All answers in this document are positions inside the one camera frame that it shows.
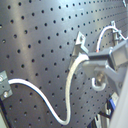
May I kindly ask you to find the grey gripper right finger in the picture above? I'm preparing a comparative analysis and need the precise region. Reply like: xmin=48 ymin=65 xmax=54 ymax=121
xmin=83 ymin=61 xmax=126 ymax=94

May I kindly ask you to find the metal cable clip far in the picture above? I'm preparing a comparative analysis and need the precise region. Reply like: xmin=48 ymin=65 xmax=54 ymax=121
xmin=110 ymin=21 xmax=127 ymax=41

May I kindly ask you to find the white cable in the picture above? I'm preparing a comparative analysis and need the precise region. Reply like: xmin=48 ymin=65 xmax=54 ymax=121
xmin=8 ymin=25 xmax=116 ymax=126

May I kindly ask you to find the black perforated breadboard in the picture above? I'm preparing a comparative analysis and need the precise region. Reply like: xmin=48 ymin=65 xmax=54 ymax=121
xmin=0 ymin=0 xmax=128 ymax=128

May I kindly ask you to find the metal clamp at board edge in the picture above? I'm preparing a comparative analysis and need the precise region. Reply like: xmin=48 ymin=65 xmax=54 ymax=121
xmin=0 ymin=71 xmax=11 ymax=100

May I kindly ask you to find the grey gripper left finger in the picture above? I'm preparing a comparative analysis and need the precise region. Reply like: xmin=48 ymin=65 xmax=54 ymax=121
xmin=71 ymin=47 xmax=116 ymax=66

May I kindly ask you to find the metal cable clip near gripper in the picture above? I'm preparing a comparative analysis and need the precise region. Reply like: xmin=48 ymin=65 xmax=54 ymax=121
xmin=74 ymin=32 xmax=88 ymax=54

